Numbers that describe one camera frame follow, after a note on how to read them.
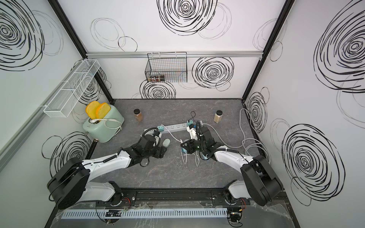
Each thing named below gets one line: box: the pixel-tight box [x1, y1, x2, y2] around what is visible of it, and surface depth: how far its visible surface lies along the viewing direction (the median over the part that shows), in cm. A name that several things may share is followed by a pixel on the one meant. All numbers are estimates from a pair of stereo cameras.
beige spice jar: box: [213, 109, 223, 124], surface depth 101 cm
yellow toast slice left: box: [85, 100, 101, 120], surface depth 88 cm
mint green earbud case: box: [162, 138, 171, 148], surface depth 95 cm
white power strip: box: [144, 120, 204, 134], surface depth 101 cm
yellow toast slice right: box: [96, 102, 112, 119], surface depth 88 cm
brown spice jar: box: [133, 108, 144, 123], surface depth 103 cm
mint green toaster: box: [82, 104, 125, 143], surface depth 89 cm
